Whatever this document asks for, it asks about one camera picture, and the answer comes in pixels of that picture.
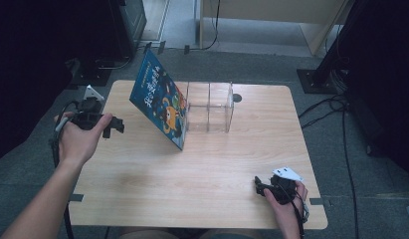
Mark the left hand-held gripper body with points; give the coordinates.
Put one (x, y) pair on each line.
(87, 114)

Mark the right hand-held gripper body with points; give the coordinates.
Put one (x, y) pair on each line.
(285, 189)

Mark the colourful children's picture book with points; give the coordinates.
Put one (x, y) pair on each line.
(159, 96)

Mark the clear acrylic book rack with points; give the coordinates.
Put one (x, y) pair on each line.
(210, 106)

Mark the person's right hand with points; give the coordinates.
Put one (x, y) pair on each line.
(286, 212)

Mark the person's left hand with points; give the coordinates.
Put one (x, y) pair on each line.
(77, 142)

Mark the person's right leg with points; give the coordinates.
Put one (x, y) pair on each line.
(230, 234)

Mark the black round table hole cap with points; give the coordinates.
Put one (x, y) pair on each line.
(237, 98)

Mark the black cabinet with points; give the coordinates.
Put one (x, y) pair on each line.
(130, 23)

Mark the dark curtain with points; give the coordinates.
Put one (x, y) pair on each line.
(387, 83)

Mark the light wooden furniture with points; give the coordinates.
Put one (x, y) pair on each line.
(275, 11)

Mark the black stand base plate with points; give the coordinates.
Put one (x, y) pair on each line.
(311, 83)
(92, 78)

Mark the black stand post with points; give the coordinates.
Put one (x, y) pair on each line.
(334, 43)

